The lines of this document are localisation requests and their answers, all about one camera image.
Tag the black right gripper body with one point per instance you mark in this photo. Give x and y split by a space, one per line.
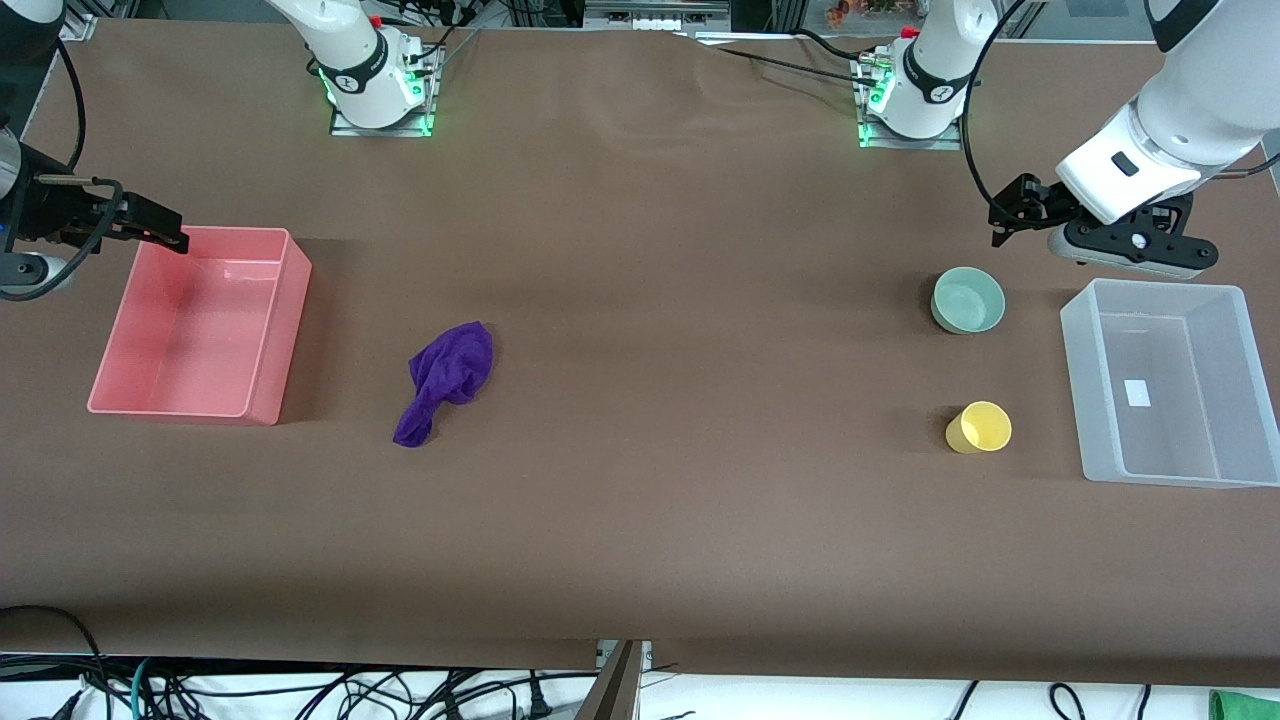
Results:
52 210

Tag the purple cloth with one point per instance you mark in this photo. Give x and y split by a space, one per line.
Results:
450 375

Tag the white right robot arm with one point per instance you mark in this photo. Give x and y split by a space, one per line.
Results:
352 62

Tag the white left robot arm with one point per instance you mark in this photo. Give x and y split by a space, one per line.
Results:
1200 100

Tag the green bowl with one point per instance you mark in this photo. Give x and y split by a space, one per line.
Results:
968 302

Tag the yellow cup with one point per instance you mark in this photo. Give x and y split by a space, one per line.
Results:
980 428

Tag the green cloth scrap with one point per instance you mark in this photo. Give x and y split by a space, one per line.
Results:
1245 706

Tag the pink plastic bin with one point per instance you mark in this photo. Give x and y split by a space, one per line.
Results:
200 340

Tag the white paper label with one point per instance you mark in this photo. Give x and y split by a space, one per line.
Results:
1137 393

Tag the clear plastic bin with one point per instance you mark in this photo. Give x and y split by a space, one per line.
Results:
1165 400

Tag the grey equipment box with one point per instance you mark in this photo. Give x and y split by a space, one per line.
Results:
655 14

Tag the brown table cover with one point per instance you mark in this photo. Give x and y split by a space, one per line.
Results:
640 400

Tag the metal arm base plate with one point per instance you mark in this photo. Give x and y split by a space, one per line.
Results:
432 110
868 135

